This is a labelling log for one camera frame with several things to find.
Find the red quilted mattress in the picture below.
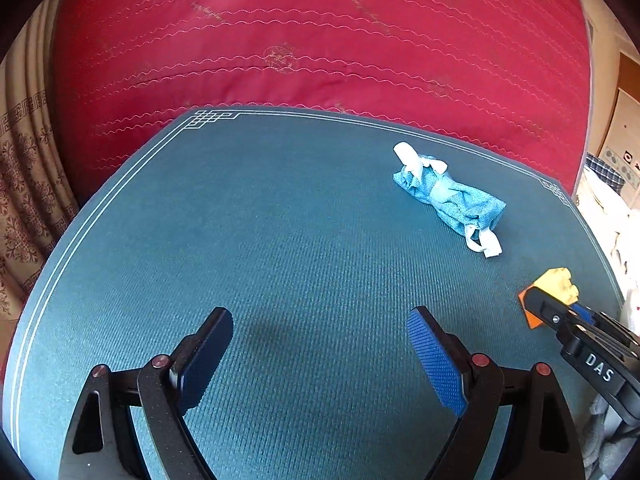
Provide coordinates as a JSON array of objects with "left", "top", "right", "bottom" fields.
[{"left": 50, "top": 0, "right": 596, "bottom": 206}]

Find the white and wooden wardrobe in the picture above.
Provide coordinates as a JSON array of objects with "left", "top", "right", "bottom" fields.
[{"left": 585, "top": 50, "right": 640, "bottom": 196}]

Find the blue face mask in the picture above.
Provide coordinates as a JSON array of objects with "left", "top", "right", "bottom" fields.
[{"left": 392, "top": 141, "right": 507, "bottom": 259}]

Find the dark green table mat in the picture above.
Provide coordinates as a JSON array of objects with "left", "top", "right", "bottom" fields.
[{"left": 0, "top": 106, "right": 626, "bottom": 480}]

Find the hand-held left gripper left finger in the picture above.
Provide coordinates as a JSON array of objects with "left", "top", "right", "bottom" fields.
[{"left": 59, "top": 306, "right": 235, "bottom": 480}]

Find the bed with floral checked sheet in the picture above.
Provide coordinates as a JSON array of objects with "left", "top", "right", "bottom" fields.
[{"left": 575, "top": 180, "right": 640, "bottom": 321}]

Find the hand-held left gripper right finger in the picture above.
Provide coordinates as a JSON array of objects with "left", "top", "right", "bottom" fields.
[{"left": 406, "top": 305, "right": 586, "bottom": 480}]

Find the blue plaid cloth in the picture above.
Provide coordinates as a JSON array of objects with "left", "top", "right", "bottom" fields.
[{"left": 585, "top": 152, "right": 623, "bottom": 193}]

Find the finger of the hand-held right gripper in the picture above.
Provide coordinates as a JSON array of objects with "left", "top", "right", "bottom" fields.
[
  {"left": 570, "top": 305, "right": 640, "bottom": 351},
  {"left": 522, "top": 286, "right": 583, "bottom": 336}
]

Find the beige patterned curtain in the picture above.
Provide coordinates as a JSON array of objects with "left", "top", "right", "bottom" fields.
[{"left": 0, "top": 0, "right": 81, "bottom": 321}]

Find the person's right hand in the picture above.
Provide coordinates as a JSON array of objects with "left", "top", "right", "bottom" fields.
[{"left": 585, "top": 394, "right": 632, "bottom": 478}]

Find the yellow and orange toy block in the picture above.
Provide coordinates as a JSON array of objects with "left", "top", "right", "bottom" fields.
[{"left": 517, "top": 267, "right": 581, "bottom": 330}]

